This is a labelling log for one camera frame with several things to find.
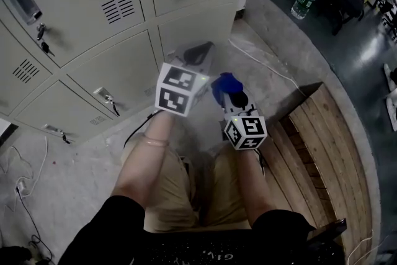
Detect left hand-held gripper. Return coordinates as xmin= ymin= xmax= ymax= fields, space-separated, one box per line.
xmin=154 ymin=42 xmax=216 ymax=117

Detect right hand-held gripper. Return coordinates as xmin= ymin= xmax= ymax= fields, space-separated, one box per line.
xmin=220 ymin=92 xmax=269 ymax=151

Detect blue cloth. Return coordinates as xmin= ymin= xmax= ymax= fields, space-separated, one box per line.
xmin=210 ymin=72 xmax=244 ymax=105

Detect person's left forearm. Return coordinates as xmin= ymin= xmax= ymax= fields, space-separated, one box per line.
xmin=110 ymin=110 xmax=174 ymax=209

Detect person's right forearm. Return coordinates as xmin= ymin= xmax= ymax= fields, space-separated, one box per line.
xmin=234 ymin=147 xmax=279 ymax=223

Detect wooden pallet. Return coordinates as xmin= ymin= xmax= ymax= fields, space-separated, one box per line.
xmin=266 ymin=82 xmax=373 ymax=265

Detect person's khaki shorts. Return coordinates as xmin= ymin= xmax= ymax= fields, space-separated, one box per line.
xmin=119 ymin=133 xmax=280 ymax=233

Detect person's black shirt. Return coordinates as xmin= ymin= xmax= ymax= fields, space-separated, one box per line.
xmin=57 ymin=194 xmax=347 ymax=265

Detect white floor cable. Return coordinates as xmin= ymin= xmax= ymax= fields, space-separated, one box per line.
xmin=228 ymin=37 xmax=308 ymax=97

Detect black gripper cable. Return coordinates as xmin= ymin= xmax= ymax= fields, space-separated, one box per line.
xmin=254 ymin=148 xmax=268 ymax=176
xmin=123 ymin=113 xmax=156 ymax=150

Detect clear bracelet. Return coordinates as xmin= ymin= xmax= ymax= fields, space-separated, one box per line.
xmin=143 ymin=133 xmax=171 ymax=148

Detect thin white cable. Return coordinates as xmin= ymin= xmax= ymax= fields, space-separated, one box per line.
xmin=0 ymin=136 xmax=49 ymax=212

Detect thick white cable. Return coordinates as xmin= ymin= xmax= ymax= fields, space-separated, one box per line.
xmin=346 ymin=229 xmax=391 ymax=265

